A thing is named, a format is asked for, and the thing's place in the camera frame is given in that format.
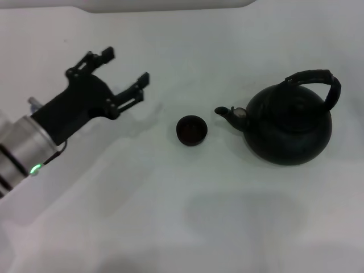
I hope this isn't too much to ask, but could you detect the black round teapot with handle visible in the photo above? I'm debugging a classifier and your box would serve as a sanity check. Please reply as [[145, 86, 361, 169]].
[[214, 69, 341, 166]]

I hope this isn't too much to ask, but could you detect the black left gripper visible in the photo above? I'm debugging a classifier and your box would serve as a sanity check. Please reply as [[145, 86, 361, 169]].
[[30, 46, 150, 146]]

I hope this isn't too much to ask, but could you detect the small dark brown teacup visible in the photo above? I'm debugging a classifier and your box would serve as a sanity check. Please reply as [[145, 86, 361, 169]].
[[176, 114, 208, 148]]

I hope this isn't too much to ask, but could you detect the thin black left wrist cable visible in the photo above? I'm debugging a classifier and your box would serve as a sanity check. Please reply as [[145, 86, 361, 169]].
[[42, 140, 68, 166]]

